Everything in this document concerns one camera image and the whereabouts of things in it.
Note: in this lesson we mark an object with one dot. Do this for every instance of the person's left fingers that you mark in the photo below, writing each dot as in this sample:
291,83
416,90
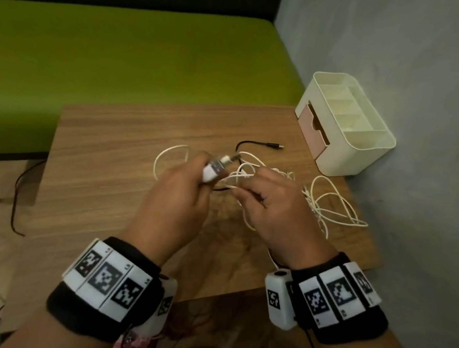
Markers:
199,163

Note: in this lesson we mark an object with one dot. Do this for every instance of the black left wristband with markers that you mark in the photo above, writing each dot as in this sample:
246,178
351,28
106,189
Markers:
105,286

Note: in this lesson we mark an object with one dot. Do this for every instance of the person's left hand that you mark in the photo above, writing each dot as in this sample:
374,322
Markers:
169,206

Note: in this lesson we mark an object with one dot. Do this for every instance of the pink organizer drawer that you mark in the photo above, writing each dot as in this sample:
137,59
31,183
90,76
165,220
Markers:
312,130

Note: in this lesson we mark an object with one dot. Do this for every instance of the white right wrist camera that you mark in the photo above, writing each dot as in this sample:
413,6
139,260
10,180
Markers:
277,300

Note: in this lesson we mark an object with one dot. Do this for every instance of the person's right hand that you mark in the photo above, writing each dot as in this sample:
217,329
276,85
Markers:
283,217

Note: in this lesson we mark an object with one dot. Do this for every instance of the black right wristband with markers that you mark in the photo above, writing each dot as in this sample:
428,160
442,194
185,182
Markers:
337,299

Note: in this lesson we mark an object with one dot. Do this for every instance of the person's right thumb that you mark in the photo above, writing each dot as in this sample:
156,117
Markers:
250,195

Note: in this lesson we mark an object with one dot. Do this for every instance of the green upholstered bench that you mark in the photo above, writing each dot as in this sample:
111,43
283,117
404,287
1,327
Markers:
111,74

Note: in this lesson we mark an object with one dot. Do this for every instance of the black wristband with markers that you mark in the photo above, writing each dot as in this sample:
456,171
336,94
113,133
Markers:
105,286
337,299

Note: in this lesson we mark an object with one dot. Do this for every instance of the person's left forearm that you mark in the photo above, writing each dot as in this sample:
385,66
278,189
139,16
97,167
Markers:
61,342

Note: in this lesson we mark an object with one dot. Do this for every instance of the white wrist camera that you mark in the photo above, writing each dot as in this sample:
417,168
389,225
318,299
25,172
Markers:
277,300
162,303

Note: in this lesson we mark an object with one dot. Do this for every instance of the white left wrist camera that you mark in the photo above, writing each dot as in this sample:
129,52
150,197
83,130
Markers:
162,303

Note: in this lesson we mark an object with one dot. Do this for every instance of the white desk organizer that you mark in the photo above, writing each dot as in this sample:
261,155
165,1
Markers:
356,132

